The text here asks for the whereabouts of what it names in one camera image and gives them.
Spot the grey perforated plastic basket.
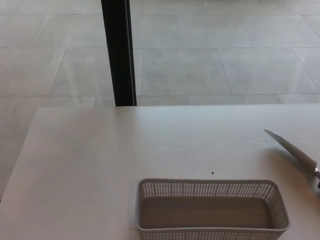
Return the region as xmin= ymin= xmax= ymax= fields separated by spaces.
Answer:
xmin=136 ymin=177 xmax=291 ymax=240

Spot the black vertical window post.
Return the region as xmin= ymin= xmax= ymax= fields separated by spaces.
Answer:
xmin=100 ymin=0 xmax=138 ymax=107

